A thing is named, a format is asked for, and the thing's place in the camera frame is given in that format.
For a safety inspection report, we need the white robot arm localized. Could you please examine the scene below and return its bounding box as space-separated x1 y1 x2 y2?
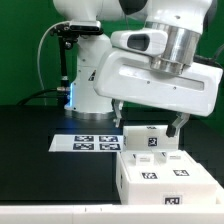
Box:
53 0 223 137

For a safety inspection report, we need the white cabinet door panel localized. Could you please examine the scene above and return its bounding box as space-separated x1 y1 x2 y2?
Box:
117 152 174 186

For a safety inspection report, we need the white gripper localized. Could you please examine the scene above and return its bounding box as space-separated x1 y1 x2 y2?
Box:
94 48 223 137

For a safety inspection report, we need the white cabinet top block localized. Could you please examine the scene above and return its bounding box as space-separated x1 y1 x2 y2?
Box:
123 125 179 151

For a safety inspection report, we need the grey camera cable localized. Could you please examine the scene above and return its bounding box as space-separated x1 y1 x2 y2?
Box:
36 22 69 107

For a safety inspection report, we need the black cable on table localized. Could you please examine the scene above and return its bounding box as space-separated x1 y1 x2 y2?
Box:
16 89 66 108

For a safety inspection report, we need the white cabinet body box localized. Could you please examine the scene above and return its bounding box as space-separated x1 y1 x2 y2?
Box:
115 150 224 206

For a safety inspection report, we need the white marker sheet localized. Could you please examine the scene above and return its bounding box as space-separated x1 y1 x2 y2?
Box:
49 134 123 152

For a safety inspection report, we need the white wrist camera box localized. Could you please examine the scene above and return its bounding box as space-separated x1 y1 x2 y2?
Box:
110 28 168 56

